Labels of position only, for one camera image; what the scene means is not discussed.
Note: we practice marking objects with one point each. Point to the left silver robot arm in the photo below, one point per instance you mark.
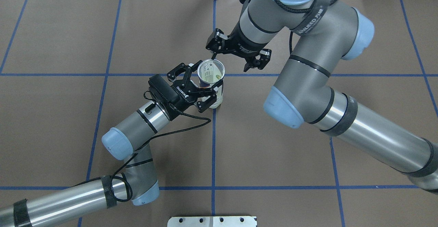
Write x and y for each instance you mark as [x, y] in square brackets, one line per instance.
[196, 85]

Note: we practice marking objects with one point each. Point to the metal base plate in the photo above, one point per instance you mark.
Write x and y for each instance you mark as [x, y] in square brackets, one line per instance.
[213, 221]

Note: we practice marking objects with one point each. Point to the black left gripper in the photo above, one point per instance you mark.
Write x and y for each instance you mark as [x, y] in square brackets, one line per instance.
[178, 96]

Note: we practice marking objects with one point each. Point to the white blue tennis ball can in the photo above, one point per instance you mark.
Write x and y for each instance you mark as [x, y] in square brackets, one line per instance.
[210, 72]

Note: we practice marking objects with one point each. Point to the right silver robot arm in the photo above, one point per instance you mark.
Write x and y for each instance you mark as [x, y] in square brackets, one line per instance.
[329, 31]

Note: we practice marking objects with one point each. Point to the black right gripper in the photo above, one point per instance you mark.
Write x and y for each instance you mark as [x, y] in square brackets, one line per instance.
[243, 48]

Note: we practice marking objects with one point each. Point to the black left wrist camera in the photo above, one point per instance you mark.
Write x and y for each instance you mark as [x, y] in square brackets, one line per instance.
[162, 91]

